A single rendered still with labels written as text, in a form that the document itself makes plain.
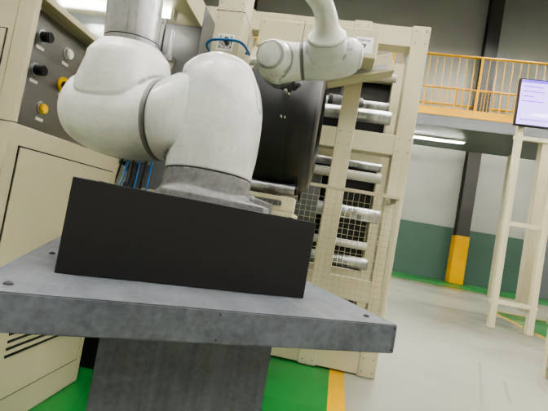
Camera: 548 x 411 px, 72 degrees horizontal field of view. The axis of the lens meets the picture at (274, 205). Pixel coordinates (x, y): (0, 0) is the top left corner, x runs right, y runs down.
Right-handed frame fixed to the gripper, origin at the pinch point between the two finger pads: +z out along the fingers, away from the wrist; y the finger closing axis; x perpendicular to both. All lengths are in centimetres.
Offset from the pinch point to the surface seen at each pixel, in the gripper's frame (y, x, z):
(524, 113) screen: -228, -75, 334
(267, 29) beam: 23, -40, 57
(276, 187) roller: 0.0, 37.4, 11.8
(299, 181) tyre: -9.0, 33.3, 14.8
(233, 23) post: 33, -31, 29
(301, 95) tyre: -5.1, 1.1, 3.5
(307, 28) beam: 2, -43, 57
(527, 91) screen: -228, -100, 338
